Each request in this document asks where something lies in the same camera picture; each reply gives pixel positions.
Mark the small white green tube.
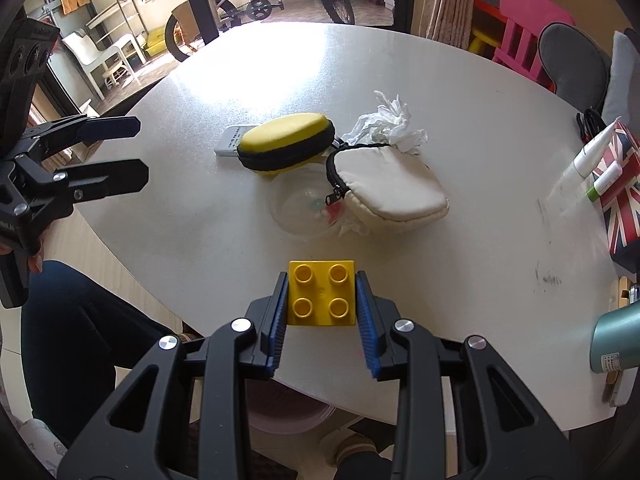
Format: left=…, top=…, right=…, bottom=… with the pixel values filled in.
left=585, top=162, right=623, bottom=202

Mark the large white tube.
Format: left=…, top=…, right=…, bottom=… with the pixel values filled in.
left=572, top=122, right=623, bottom=178

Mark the silver bicycle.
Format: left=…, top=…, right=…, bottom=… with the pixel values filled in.
left=164, top=0, right=357, bottom=63

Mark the clear plastic lid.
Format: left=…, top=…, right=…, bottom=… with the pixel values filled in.
left=266, top=162, right=351, bottom=238

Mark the black door frame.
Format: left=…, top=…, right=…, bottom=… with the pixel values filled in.
left=30, top=0, right=416, bottom=116

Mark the white flat box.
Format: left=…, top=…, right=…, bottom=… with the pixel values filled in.
left=214, top=125, right=261, bottom=158

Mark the yellow and black round case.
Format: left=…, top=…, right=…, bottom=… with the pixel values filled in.
left=236, top=112, right=337, bottom=177

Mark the grey office chair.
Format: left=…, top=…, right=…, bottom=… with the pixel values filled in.
left=537, top=22, right=613, bottom=113

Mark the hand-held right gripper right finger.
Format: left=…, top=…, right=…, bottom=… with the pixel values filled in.
left=354, top=270, right=583, bottom=480

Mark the white plastic chair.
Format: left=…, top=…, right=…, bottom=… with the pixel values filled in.
left=62, top=30, right=141, bottom=103

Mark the pink wooden chair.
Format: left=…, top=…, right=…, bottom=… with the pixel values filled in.
left=492, top=0, right=576, bottom=93

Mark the flag print box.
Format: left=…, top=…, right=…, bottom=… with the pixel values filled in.
left=592, top=120, right=640, bottom=261

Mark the teal metal bottle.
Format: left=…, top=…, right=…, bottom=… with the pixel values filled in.
left=589, top=302, right=640, bottom=375

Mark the white metal rack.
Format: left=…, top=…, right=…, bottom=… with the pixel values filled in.
left=85, top=0, right=146, bottom=61

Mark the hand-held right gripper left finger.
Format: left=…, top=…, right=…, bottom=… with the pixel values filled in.
left=57, top=271, right=291, bottom=480

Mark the cardboard box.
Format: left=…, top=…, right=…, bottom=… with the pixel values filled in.
left=172, top=0, right=216, bottom=43

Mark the white patterned slipper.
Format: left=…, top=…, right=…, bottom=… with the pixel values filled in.
left=15, top=417, right=68, bottom=478

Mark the small crumpled white tissue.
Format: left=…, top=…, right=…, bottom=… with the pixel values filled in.
left=337, top=205, right=373, bottom=237

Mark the person's foot in slipper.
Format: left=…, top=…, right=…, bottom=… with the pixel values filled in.
left=320, top=417, right=396, bottom=480

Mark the yellow plastic box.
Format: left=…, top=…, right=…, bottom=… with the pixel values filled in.
left=144, top=27, right=168, bottom=56

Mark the yellow toy brick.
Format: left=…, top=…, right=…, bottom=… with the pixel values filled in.
left=287, top=259, right=360, bottom=328

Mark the red small table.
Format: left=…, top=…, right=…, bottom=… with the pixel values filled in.
left=472, top=0, right=511, bottom=31

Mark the cream zipper pouch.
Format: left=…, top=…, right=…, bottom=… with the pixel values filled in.
left=325, top=142, right=450, bottom=235

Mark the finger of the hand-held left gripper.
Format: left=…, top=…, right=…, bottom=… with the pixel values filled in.
left=25, top=115, right=142, bottom=161
left=17, top=159, right=150, bottom=222

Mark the light grey cushion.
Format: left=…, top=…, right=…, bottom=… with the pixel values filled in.
left=600, top=30, right=640, bottom=126

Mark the beige curtain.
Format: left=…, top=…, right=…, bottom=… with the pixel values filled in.
left=431, top=0, right=493, bottom=53

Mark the yellow stool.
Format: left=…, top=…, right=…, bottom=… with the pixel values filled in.
left=467, top=30, right=503, bottom=58

